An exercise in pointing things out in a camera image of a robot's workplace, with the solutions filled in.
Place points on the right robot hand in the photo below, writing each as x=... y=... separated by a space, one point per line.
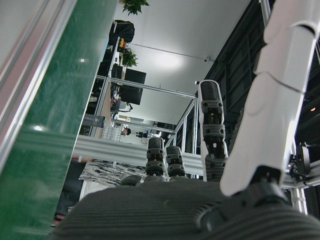
x=175 y=212

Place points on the person in patterned cardigan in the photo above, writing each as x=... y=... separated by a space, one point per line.
x=105 y=172

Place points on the distant person black hair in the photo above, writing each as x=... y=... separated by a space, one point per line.
x=126 y=131

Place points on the black background monitor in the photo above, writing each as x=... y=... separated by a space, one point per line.
x=131 y=95
x=135 y=75

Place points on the green conveyor belt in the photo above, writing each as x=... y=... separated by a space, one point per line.
x=62 y=125

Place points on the green potted plant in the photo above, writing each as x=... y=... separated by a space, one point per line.
x=135 y=6
x=129 y=59

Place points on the black backpack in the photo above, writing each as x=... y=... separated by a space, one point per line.
x=123 y=31

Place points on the aluminium profile post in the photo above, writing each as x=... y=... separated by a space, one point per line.
x=112 y=150

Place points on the aluminium cage frame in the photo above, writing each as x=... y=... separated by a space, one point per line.
x=150 y=87

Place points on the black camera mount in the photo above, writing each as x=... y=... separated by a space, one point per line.
x=303 y=160

